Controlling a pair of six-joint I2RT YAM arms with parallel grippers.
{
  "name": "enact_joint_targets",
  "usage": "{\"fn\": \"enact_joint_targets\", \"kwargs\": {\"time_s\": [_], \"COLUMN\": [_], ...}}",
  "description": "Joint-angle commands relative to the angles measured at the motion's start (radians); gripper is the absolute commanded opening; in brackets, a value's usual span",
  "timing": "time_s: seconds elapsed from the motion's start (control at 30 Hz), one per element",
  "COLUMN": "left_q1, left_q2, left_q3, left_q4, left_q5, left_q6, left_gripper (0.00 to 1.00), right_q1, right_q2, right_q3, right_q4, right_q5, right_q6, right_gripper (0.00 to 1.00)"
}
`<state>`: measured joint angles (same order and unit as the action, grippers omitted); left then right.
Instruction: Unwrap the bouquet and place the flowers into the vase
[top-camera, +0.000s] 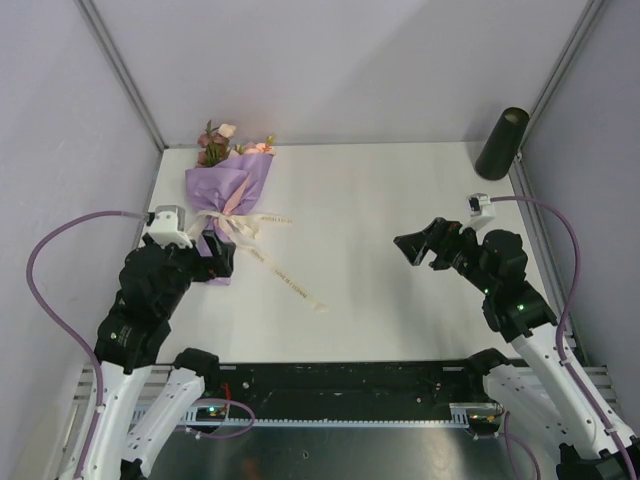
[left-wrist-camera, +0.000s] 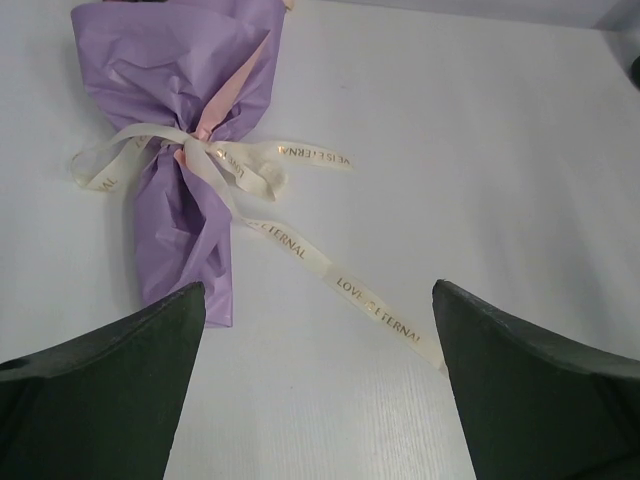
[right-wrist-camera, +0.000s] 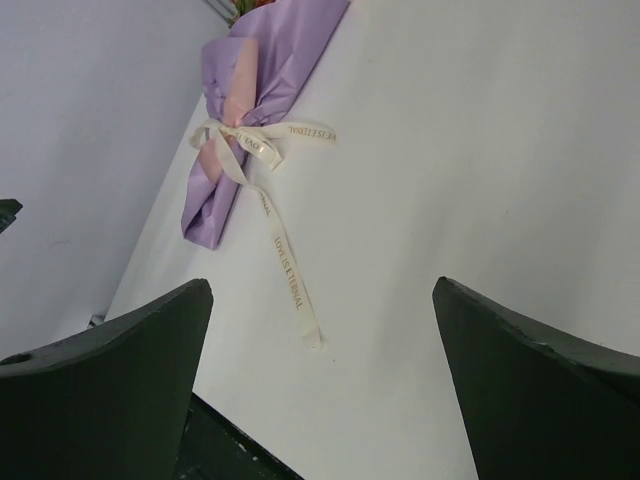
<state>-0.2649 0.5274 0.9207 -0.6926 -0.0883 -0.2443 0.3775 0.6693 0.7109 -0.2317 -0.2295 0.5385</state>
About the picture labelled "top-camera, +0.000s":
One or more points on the black cylindrical vase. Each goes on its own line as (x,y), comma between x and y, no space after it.
(502,145)

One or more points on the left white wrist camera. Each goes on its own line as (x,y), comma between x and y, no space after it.
(167,228)

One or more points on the pink artificial flower bunch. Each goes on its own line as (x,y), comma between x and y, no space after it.
(216,145)

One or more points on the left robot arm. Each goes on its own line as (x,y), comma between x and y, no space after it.
(153,281)

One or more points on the cream printed ribbon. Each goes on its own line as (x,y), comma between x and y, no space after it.
(243,231)

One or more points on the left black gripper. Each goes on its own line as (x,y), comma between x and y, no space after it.
(220,263)

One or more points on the white slotted cable duct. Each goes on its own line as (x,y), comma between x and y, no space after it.
(460,417)

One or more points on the purple wrapping paper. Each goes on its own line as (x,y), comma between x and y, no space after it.
(234,187)

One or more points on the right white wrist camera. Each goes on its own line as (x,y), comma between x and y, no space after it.
(481,211)

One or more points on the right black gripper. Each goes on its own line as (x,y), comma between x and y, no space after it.
(439,237)

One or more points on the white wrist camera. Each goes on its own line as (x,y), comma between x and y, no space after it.
(481,211)
(167,228)

